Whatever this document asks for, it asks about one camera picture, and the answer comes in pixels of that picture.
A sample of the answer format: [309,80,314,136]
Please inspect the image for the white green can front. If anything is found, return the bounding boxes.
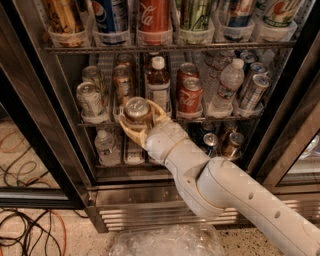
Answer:
[76,82,105,117]

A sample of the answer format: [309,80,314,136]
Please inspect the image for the red bull can top shelf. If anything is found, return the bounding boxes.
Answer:
[225,0,256,27]

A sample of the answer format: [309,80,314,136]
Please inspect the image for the white green can rear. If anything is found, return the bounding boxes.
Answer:
[82,66,105,91]

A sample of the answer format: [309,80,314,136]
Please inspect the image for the steel fridge vent grille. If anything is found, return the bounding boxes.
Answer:
[82,180,320,233]

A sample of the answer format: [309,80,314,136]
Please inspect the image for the top wire shelf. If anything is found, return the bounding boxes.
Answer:
[44,41,296,55]

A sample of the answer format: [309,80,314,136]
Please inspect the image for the white green can top shelf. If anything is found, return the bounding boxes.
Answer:
[261,0,303,28]

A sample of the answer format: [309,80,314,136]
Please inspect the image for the orange brown can bottom shelf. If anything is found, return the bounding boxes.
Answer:
[221,132,244,160]

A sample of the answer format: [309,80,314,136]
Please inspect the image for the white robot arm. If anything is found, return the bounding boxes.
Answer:
[120,97,320,256]

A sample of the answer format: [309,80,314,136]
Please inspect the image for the orange soda can front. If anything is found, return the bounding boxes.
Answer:
[124,97,153,131]

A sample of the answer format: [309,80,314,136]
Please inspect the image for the silver energy can rear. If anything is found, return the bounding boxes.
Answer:
[240,51,258,65]

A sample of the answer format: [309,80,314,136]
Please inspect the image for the brown tea bottle middle shelf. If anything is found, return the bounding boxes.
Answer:
[146,56,171,112]

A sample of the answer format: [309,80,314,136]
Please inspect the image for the right glass fridge door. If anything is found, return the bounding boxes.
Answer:
[243,28,320,197]

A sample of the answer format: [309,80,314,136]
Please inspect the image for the black and orange cables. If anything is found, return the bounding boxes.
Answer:
[0,129,88,256]

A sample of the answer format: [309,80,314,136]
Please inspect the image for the red cola can top shelf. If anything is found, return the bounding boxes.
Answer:
[138,0,170,45]

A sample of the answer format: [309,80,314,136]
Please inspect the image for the clear plastic bag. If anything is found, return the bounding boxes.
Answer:
[108,224,225,256]

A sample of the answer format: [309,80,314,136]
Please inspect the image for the blue pepsi can top shelf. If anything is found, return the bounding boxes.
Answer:
[91,0,129,34]

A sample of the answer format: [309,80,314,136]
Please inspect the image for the left glass fridge door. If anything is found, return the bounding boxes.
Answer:
[0,0,90,209]

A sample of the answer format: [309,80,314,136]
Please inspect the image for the orange soda can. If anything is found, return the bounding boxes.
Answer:
[112,65,135,106]
[124,97,153,131]
[116,53,135,69]

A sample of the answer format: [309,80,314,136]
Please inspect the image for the yellow can top shelf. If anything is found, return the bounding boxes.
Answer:
[43,0,84,34]

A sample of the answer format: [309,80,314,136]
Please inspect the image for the blue can bottom shelf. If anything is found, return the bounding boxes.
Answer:
[201,133,219,157]

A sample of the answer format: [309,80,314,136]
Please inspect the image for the glass fridge door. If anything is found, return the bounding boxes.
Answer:
[243,28,320,197]
[0,0,90,209]

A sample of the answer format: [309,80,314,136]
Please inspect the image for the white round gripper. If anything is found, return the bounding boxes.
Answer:
[119,99,189,164]

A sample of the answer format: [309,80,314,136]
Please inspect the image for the middle wire shelf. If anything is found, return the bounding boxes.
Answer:
[77,115,261,127]

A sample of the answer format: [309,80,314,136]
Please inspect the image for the orange soda can rear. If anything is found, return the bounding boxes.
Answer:
[116,53,135,69]

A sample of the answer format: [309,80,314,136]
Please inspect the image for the wire shelf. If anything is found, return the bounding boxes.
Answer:
[77,115,261,127]
[44,41,296,55]

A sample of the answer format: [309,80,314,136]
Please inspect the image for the silver energy can front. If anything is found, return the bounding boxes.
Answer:
[240,74,271,110]

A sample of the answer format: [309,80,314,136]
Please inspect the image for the red cola can front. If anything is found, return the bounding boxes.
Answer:
[178,77,203,114]

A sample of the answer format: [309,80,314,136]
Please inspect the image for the clear water bottle shelf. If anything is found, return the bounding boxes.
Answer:
[94,130,120,167]
[212,58,244,111]

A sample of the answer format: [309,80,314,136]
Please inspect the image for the red cola can rear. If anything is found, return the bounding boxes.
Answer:
[177,62,199,82]

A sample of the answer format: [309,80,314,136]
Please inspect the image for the clear water bottle middle shelf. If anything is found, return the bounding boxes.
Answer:
[212,58,244,111]

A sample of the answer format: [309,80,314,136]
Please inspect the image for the silver energy can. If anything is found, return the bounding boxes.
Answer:
[240,51,258,65]
[240,74,271,110]
[239,62,268,98]

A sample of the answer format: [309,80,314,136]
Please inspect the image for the clear water bottle bottom shelf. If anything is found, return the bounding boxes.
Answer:
[94,130,120,167]

